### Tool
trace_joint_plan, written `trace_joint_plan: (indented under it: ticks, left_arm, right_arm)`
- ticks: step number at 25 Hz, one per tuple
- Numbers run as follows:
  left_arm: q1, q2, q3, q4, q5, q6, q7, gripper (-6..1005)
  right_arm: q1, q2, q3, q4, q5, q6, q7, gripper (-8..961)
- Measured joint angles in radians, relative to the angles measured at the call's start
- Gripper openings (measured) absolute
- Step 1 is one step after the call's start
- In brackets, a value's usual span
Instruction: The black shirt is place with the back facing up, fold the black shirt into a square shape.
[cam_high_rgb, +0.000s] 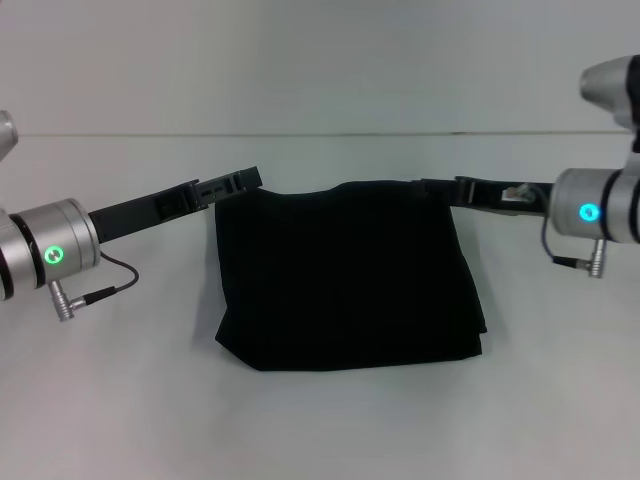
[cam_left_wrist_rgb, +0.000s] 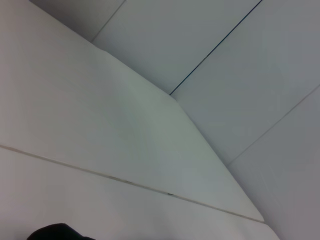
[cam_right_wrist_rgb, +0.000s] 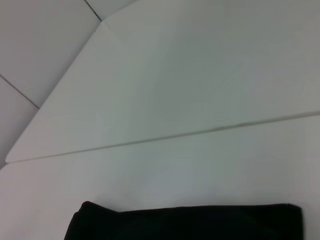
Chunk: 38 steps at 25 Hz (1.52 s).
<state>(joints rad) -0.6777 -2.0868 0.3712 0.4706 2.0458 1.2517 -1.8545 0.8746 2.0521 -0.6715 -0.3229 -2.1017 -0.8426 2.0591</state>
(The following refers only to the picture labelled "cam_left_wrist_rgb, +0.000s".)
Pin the black t-shirt with FREE print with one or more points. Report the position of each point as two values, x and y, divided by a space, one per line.
57 232

